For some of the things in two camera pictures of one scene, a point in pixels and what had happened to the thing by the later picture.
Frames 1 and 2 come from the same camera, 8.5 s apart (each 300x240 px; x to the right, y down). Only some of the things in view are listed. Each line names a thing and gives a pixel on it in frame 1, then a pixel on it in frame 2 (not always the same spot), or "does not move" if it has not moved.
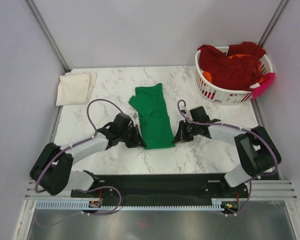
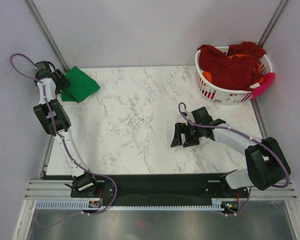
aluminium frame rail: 270,190 does not move
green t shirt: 156,128 -> 82,84
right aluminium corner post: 277,16 does not move
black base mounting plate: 161,189 does not move
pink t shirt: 267,81 does not move
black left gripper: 136,141 -> 62,83
